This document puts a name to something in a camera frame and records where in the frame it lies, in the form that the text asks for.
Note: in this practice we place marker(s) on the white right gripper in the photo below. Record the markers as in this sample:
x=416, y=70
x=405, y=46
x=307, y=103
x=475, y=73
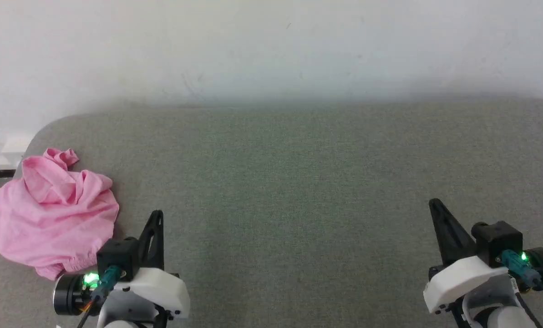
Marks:
x=462, y=278

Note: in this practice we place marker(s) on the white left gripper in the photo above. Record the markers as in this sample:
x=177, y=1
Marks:
x=162, y=291

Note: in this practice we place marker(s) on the pink cloth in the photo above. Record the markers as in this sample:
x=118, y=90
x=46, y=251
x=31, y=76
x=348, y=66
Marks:
x=48, y=214

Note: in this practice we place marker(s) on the grey fabric sofa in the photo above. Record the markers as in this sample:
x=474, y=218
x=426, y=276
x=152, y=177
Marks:
x=298, y=205

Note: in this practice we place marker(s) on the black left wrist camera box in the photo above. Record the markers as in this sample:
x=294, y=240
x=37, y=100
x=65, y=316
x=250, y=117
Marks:
x=116, y=257

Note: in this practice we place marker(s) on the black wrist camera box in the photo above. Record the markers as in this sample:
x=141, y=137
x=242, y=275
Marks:
x=116, y=257
x=496, y=241

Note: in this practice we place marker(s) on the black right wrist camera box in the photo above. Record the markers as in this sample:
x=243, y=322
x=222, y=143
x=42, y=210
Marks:
x=496, y=241

